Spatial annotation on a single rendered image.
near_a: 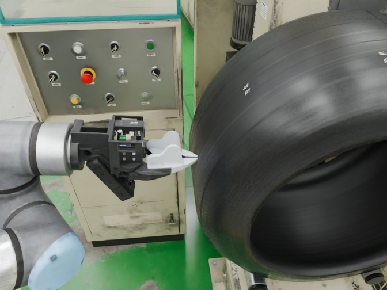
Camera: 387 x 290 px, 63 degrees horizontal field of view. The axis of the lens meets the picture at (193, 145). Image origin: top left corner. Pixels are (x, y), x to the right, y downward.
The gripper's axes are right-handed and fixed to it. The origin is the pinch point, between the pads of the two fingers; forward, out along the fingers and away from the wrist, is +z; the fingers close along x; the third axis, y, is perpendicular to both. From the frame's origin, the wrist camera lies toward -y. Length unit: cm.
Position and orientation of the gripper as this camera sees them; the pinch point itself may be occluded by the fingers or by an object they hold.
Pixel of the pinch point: (189, 160)
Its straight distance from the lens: 57.5
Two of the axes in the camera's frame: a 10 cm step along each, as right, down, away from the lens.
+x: -0.9, -6.6, 7.5
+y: 1.2, -7.5, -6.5
